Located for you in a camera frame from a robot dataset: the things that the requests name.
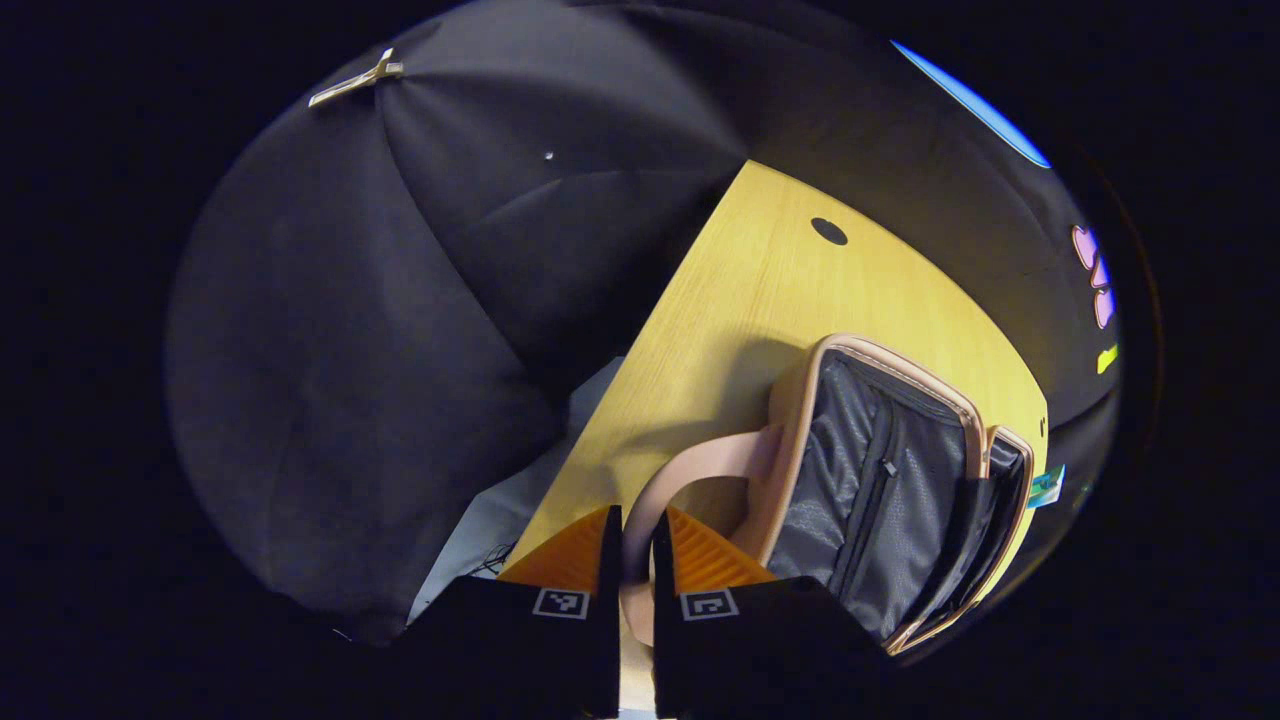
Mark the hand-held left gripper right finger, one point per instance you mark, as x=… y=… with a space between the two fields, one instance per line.
x=662 y=600

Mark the pale cloth clip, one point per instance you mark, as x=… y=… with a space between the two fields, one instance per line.
x=355 y=80

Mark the blue-green skin care bottle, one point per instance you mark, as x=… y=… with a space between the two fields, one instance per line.
x=1046 y=487

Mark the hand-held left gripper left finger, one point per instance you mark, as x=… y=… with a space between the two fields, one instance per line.
x=612 y=600

